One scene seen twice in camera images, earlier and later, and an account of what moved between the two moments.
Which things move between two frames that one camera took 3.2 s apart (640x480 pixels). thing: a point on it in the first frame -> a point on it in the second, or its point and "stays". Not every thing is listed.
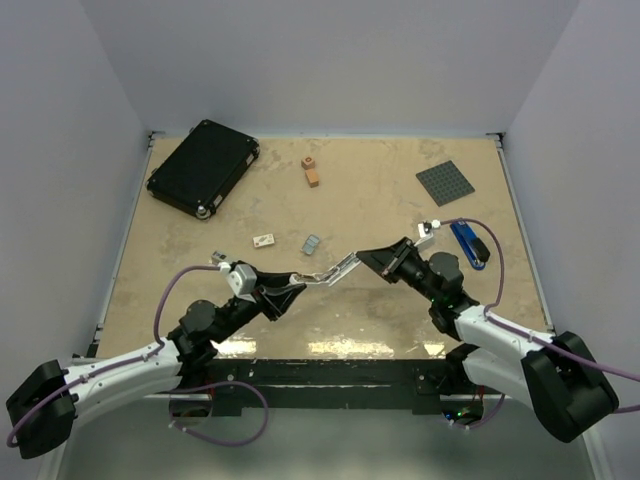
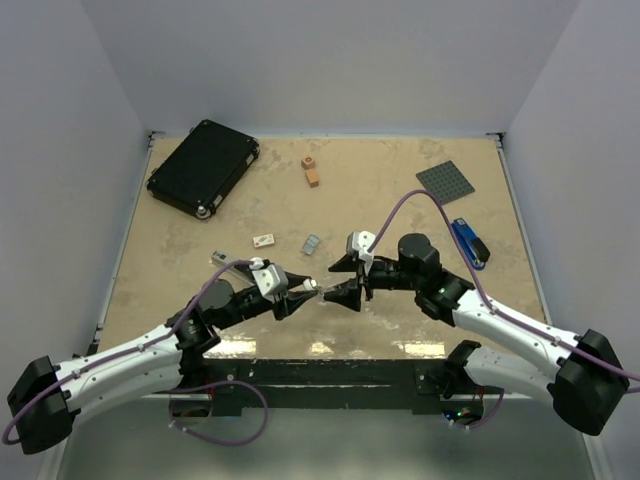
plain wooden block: x=312 y=177 stays
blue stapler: x=474 y=247 stays
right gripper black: x=388 y=261 -> x=349 y=295
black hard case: x=203 y=168 stays
